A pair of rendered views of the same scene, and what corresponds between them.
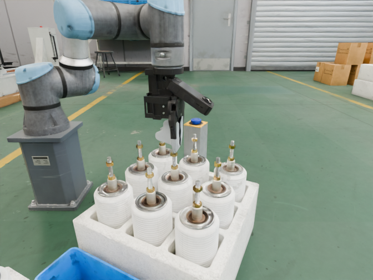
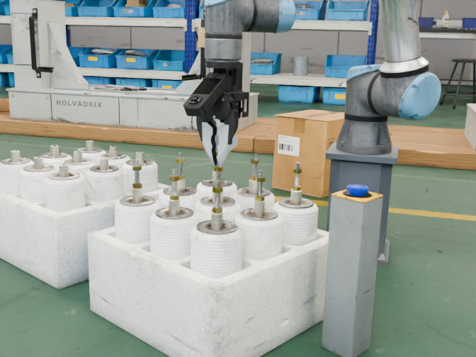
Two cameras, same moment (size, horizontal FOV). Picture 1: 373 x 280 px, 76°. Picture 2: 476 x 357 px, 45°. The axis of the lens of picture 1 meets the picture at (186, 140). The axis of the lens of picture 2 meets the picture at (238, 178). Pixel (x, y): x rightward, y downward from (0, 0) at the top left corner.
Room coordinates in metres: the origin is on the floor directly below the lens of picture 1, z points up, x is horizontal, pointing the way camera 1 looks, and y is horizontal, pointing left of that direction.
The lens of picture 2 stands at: (0.92, -1.08, 0.58)
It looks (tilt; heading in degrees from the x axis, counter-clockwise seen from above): 14 degrees down; 106
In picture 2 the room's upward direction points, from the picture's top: 1 degrees clockwise
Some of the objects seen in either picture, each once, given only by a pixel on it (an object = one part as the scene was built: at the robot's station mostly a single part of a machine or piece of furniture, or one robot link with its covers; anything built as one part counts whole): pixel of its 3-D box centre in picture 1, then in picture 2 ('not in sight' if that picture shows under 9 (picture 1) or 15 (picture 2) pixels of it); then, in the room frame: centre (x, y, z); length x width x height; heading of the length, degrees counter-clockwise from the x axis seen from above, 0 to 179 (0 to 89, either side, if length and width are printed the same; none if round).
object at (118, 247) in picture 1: (176, 224); (215, 273); (0.57, 0.03, 0.09); 0.39 x 0.39 x 0.18; 63
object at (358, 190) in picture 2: (196, 121); (357, 191); (0.86, -0.04, 0.32); 0.04 x 0.04 x 0.02
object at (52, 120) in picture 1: (45, 115); (364, 132); (0.84, 0.52, 0.35); 0.15 x 0.15 x 0.10
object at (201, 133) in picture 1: (195, 160); (350, 274); (0.86, -0.04, 0.16); 0.07 x 0.07 x 0.31; 63
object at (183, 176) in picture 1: (175, 177); (217, 202); (0.57, 0.03, 0.25); 0.08 x 0.08 x 0.01
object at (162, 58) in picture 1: (167, 58); (222, 50); (0.57, 0.04, 0.56); 0.08 x 0.08 x 0.05
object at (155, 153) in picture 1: (162, 153); (295, 203); (0.73, 0.08, 0.25); 0.08 x 0.08 x 0.01
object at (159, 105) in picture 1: (166, 93); (224, 91); (0.57, 0.05, 0.48); 0.09 x 0.08 x 0.12; 77
